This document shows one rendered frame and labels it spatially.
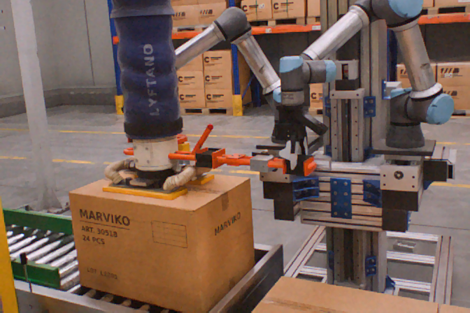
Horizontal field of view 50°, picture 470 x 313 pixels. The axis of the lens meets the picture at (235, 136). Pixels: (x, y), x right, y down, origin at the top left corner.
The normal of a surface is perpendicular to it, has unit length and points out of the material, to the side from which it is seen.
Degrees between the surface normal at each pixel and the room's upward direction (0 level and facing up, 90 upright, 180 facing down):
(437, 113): 97
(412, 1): 83
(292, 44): 90
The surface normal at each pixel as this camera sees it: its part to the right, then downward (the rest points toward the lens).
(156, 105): 0.40, -0.10
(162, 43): 0.74, -0.07
